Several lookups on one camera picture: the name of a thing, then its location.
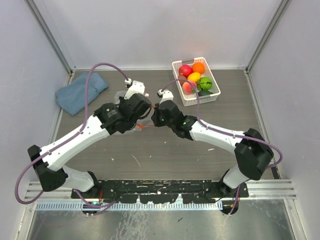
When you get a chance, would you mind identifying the clear zip bag orange zipper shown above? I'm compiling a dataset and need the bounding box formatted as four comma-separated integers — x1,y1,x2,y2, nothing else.
114,90,154,134

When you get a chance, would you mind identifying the pink toy peach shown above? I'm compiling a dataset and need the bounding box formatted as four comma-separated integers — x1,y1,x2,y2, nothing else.
182,81,197,95

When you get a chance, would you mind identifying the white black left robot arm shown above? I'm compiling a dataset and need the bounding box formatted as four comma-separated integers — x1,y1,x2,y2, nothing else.
27,93,152,198

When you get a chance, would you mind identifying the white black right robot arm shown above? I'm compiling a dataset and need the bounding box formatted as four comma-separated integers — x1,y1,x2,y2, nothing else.
151,100,274,197

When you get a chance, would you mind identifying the white perforated plastic basket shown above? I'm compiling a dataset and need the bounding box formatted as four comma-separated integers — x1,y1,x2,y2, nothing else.
171,57,221,107

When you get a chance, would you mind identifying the brown toy kiwi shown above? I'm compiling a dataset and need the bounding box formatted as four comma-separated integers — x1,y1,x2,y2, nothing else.
178,75,187,81

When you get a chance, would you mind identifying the dark green toy avocado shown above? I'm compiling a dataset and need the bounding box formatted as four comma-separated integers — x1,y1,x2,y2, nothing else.
198,90,213,97

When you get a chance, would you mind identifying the yellow toy lemon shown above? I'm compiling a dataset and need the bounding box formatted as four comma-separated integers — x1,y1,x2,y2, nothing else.
187,72,202,83

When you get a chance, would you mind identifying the red toy apple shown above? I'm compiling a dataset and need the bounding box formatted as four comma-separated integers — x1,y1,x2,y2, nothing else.
178,64,193,78

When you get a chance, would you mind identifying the green toy fruit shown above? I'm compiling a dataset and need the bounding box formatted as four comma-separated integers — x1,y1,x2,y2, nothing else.
197,77,213,91

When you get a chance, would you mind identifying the orange toy fruit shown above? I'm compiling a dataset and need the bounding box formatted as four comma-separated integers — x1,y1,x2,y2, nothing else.
192,62,206,74

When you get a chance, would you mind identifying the blue folded cloth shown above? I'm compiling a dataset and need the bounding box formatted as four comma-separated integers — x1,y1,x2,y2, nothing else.
55,72,109,116

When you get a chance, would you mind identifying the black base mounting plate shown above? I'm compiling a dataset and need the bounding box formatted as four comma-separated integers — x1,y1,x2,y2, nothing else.
81,180,237,204

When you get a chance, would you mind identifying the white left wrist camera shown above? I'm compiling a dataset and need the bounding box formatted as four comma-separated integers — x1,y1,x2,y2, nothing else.
124,78,145,100

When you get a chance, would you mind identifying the left aluminium corner post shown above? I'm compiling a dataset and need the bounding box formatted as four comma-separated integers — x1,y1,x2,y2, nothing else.
24,0,76,75

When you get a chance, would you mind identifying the aluminium corner post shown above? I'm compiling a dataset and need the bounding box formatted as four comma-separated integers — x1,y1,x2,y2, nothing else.
24,0,76,75
245,0,292,74

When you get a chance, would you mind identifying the blue slotted cable duct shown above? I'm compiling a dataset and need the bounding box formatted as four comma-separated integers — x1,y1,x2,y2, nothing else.
35,200,223,211

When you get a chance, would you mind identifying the right aluminium corner post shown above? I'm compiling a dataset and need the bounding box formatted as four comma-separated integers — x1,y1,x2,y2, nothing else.
245,0,292,74

